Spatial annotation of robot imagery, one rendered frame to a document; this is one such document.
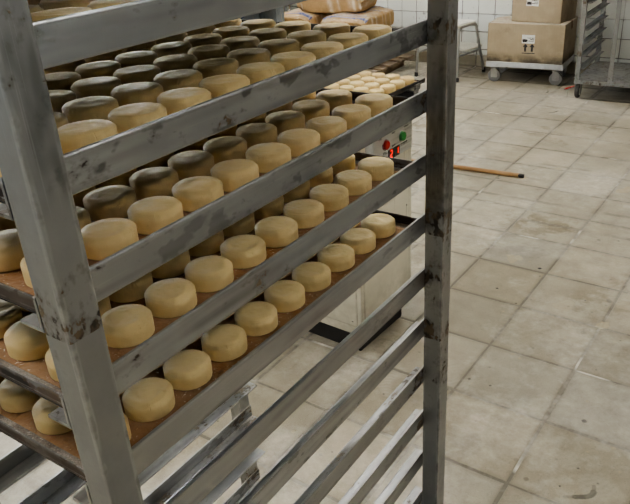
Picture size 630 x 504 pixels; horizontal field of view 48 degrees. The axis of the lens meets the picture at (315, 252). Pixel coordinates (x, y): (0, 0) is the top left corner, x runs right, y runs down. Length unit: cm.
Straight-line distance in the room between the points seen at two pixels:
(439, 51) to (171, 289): 47
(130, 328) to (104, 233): 9
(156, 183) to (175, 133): 14
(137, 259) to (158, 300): 11
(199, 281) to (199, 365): 9
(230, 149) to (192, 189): 12
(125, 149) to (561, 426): 194
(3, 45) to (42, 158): 7
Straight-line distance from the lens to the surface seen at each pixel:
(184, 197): 69
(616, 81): 563
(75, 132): 60
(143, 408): 72
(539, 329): 276
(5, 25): 47
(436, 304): 110
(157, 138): 59
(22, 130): 48
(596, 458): 226
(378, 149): 226
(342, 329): 256
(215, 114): 63
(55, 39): 52
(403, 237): 99
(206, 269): 74
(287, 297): 85
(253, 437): 81
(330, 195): 89
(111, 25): 55
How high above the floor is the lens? 149
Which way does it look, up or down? 27 degrees down
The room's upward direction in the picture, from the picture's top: 4 degrees counter-clockwise
